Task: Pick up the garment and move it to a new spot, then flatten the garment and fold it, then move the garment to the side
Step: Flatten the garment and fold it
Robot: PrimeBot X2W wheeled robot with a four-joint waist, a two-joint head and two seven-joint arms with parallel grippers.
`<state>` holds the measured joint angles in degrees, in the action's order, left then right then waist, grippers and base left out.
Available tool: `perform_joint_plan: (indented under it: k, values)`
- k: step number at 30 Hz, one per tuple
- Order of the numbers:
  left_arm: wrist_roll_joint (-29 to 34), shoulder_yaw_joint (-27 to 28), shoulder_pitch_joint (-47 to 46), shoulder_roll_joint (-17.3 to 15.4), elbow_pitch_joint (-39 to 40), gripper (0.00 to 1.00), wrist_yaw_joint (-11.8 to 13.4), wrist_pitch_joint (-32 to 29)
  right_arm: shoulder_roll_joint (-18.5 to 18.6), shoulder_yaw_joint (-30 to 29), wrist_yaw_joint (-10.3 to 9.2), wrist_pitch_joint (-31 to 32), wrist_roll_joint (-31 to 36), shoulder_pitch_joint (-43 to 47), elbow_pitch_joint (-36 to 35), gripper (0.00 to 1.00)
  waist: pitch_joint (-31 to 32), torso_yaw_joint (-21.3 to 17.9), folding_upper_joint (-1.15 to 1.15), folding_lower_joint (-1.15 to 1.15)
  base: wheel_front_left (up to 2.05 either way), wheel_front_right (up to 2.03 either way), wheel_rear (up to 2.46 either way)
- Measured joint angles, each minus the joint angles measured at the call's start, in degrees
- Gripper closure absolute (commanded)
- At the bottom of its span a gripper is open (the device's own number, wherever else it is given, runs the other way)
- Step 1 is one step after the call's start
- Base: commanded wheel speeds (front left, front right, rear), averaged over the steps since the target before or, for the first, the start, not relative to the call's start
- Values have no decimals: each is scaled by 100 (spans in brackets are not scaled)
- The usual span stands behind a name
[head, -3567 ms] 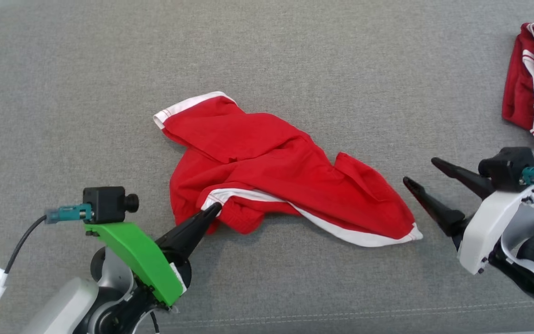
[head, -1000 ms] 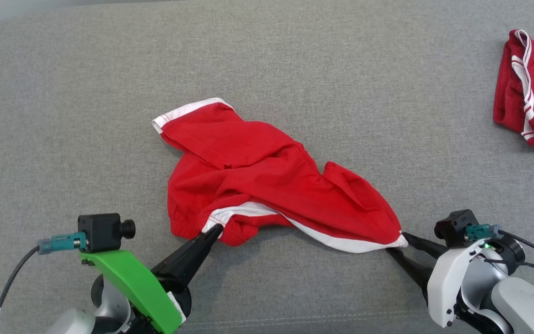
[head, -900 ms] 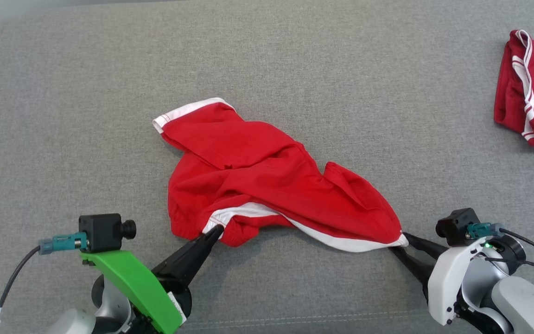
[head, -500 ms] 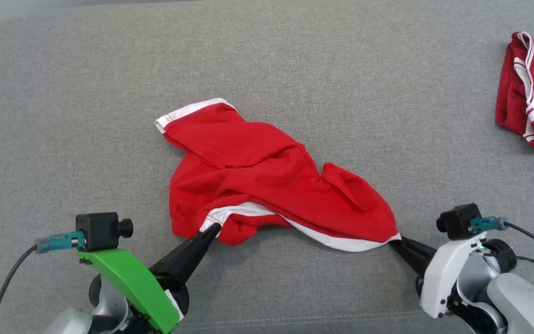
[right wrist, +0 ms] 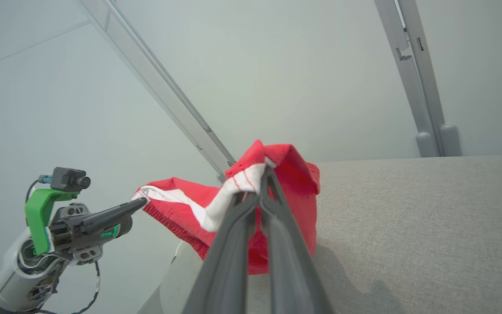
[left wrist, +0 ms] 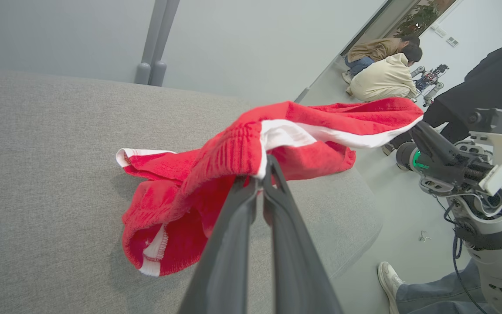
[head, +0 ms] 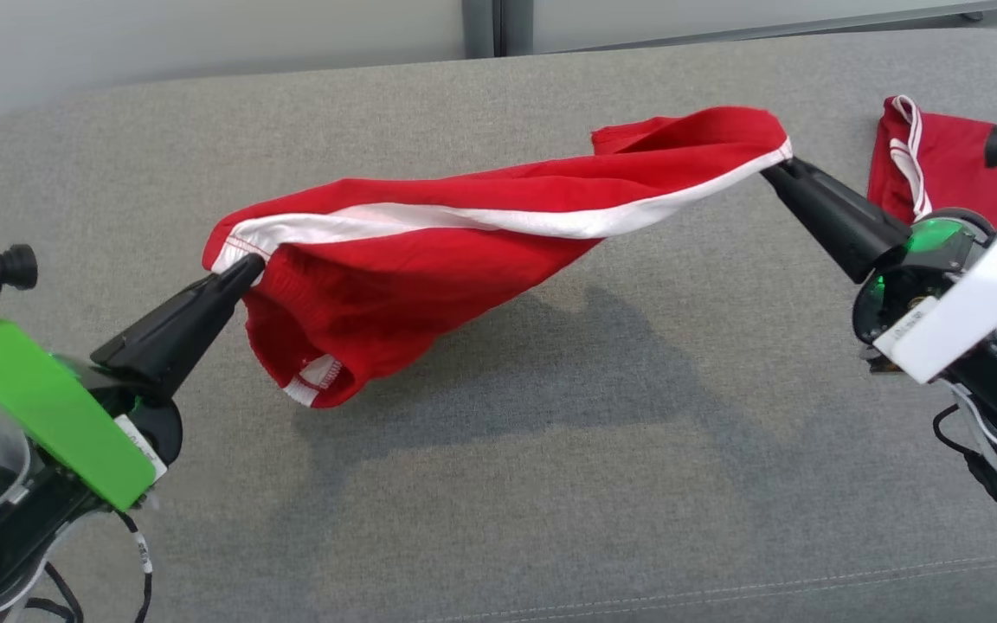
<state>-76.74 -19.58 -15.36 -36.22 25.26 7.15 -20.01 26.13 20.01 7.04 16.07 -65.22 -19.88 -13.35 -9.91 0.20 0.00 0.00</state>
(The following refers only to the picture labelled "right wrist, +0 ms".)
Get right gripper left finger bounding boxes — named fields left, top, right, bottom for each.
left=181, top=191, right=260, bottom=314

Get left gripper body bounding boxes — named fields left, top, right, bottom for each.
left=49, top=204, right=134, bottom=266

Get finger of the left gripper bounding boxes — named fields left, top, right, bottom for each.
left=75, top=197, right=149, bottom=235

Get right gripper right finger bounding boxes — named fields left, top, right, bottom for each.
left=259, top=165, right=335, bottom=314

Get red shorts with white stripe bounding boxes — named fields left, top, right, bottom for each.
left=131, top=140, right=321, bottom=275

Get green camera bracket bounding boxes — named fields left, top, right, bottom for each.
left=25, top=188, right=80, bottom=256

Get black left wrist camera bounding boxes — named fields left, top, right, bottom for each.
left=37, top=167, right=92, bottom=193

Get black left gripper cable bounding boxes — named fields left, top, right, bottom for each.
left=0, top=260, right=102, bottom=314

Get grey partition post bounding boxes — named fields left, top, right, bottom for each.
left=374, top=0, right=448, bottom=157
left=76, top=0, right=237, bottom=183

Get short grey post foot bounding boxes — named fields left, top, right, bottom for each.
left=415, top=131, right=437, bottom=158

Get tall grey post foot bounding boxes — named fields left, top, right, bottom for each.
left=439, top=123, right=462, bottom=157

